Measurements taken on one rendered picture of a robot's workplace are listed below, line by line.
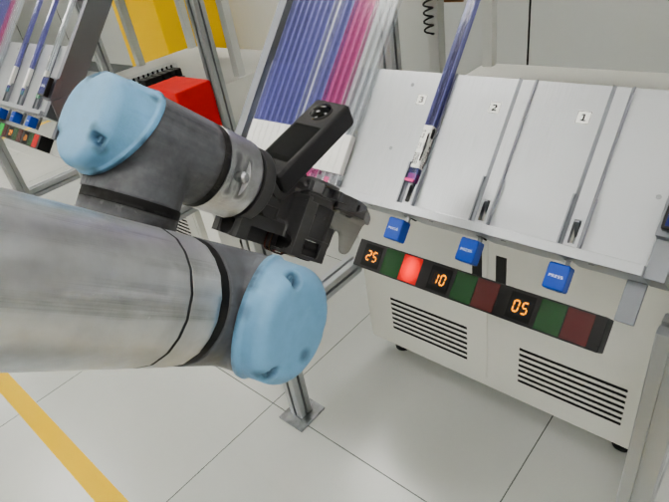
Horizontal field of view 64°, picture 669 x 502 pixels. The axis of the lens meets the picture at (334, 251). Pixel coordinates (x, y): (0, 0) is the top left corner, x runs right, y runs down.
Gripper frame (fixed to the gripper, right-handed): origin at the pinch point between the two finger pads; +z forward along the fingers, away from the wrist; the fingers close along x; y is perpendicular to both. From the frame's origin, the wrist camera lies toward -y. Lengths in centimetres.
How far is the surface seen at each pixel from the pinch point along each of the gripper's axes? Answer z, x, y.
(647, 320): 53, 26, -1
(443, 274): 10.8, 7.5, 3.7
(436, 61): 57, -35, -47
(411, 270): 10.8, 3.0, 4.5
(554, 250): 7.7, 20.7, -2.4
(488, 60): 82, -35, -60
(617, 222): 9.8, 25.4, -7.3
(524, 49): 176, -71, -112
